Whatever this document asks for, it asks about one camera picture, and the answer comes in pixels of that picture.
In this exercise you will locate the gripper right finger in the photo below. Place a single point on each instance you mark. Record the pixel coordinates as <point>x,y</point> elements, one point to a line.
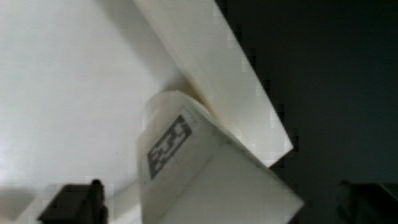
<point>366,203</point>

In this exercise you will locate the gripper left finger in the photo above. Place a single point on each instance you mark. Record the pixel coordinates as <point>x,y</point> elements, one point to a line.
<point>76,206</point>

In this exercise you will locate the white table leg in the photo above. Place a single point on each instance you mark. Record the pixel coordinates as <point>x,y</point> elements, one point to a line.
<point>206,184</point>

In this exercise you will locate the white square tabletop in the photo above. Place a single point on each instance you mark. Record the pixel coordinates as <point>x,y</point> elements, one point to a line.
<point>94,54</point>

